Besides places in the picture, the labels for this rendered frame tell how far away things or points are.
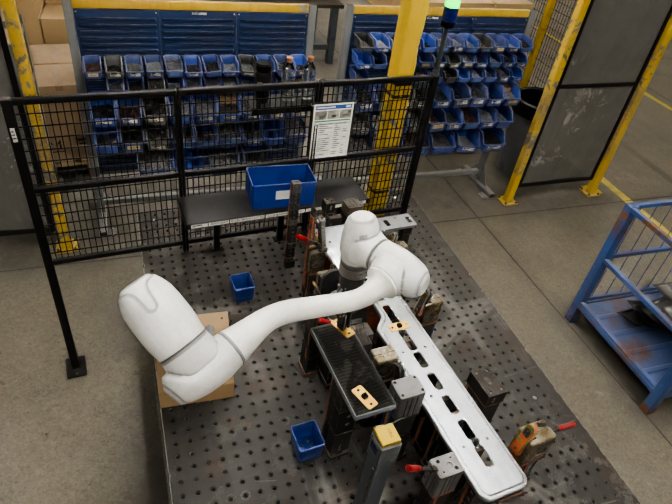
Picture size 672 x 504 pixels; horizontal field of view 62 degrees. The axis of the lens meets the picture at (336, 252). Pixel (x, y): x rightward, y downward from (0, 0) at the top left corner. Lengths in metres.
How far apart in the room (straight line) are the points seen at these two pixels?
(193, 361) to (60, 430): 1.88
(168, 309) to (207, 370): 0.17
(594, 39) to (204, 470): 3.90
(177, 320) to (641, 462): 2.81
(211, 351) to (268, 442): 0.87
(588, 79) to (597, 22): 0.45
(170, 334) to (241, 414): 0.96
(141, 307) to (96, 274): 2.57
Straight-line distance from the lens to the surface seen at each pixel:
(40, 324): 3.69
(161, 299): 1.36
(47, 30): 5.89
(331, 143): 2.82
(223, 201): 2.69
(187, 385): 1.38
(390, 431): 1.72
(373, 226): 1.55
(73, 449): 3.11
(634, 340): 4.00
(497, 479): 1.93
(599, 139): 5.38
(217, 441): 2.20
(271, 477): 2.13
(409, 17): 2.78
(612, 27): 4.81
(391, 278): 1.48
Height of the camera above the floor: 2.57
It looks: 39 degrees down
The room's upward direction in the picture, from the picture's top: 9 degrees clockwise
